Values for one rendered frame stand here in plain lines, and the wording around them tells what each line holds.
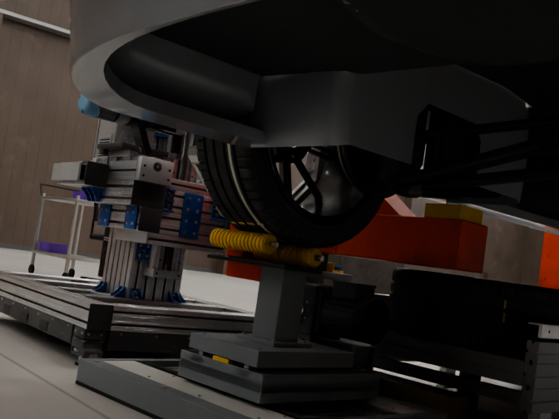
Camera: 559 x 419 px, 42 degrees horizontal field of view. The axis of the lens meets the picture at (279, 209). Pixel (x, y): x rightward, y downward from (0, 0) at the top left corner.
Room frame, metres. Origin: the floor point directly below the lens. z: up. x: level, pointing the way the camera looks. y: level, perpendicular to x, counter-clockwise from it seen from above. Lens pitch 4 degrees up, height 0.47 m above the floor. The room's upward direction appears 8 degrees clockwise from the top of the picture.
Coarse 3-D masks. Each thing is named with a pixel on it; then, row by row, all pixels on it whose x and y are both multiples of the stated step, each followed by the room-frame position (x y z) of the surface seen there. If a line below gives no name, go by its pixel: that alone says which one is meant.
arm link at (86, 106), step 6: (84, 96) 2.13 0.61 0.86; (78, 102) 2.15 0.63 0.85; (84, 102) 2.12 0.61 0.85; (90, 102) 2.11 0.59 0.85; (78, 108) 2.15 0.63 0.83; (84, 108) 2.12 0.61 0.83; (90, 108) 2.12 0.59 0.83; (96, 108) 2.13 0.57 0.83; (102, 108) 2.14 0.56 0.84; (90, 114) 2.14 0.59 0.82; (96, 114) 2.14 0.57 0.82; (102, 114) 2.15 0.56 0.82; (108, 114) 2.16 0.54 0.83; (114, 114) 2.17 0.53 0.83; (120, 114) 2.18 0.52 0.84; (108, 120) 2.19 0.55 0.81; (114, 120) 2.19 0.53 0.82
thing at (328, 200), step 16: (272, 160) 1.97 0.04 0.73; (288, 160) 2.23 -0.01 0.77; (336, 160) 2.41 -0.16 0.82; (288, 176) 2.28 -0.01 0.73; (304, 176) 2.34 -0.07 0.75; (320, 176) 2.44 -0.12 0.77; (336, 176) 2.39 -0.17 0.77; (288, 192) 2.02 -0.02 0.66; (320, 192) 2.38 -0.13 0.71; (336, 192) 2.34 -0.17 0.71; (352, 192) 2.29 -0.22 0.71; (304, 208) 2.33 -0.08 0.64; (320, 208) 2.29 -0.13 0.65; (336, 208) 2.25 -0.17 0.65; (352, 208) 2.22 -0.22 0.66
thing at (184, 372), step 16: (192, 352) 2.15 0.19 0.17; (208, 352) 2.15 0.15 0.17; (192, 368) 2.15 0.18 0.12; (208, 368) 2.09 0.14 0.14; (224, 368) 2.05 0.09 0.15; (240, 368) 2.00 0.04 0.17; (256, 368) 2.01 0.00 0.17; (272, 368) 2.05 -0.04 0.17; (288, 368) 2.10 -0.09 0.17; (304, 368) 2.14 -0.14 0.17; (320, 368) 2.19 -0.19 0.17; (336, 368) 2.24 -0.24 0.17; (352, 368) 2.29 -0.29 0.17; (208, 384) 2.09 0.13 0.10; (224, 384) 2.04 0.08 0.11; (240, 384) 1.99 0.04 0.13; (256, 384) 1.95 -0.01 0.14; (272, 384) 1.96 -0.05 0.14; (288, 384) 2.00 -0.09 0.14; (304, 384) 2.05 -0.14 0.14; (320, 384) 2.09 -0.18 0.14; (336, 384) 2.14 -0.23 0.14; (352, 384) 2.19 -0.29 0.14; (368, 384) 2.24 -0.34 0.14; (256, 400) 1.94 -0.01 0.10; (272, 400) 1.96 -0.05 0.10; (288, 400) 2.01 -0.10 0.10; (304, 400) 2.05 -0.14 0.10; (320, 400) 2.10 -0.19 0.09; (336, 400) 2.15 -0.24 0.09
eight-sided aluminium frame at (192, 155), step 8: (192, 136) 2.15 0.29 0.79; (192, 144) 2.15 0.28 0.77; (192, 152) 2.14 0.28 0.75; (320, 152) 2.46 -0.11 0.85; (192, 160) 2.16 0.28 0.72; (312, 160) 2.50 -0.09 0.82; (320, 160) 2.47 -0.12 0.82; (312, 168) 2.50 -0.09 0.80; (320, 168) 2.47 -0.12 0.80; (200, 176) 2.19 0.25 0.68; (312, 176) 2.48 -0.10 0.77; (304, 184) 2.49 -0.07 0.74; (296, 192) 2.46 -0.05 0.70; (304, 192) 2.43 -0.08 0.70; (296, 200) 2.41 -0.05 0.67; (216, 208) 2.25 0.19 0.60
